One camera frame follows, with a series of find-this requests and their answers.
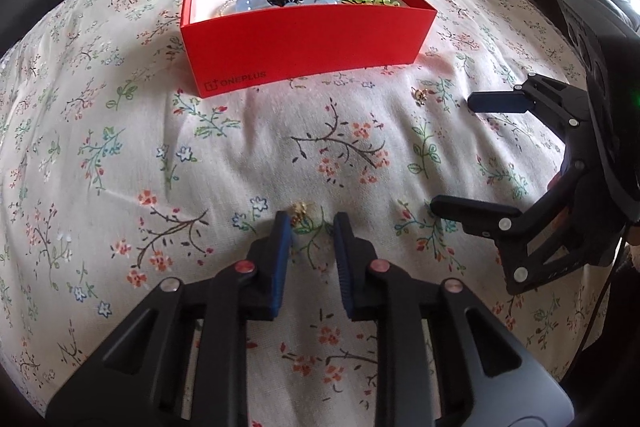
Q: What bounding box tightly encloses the floral bed sheet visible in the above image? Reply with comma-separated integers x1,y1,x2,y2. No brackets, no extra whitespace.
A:
0,0,626,427

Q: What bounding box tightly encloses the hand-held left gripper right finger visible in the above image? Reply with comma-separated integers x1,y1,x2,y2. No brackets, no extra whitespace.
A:
332,212,573,427

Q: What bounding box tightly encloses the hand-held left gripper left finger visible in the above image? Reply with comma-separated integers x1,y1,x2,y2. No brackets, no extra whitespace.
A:
45,211,293,427

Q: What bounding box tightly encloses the red jewelry box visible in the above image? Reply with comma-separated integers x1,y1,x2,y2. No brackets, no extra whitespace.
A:
179,0,438,98

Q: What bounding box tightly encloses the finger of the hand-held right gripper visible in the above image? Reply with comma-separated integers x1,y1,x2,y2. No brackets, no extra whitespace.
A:
430,162,601,297
469,74,597,142

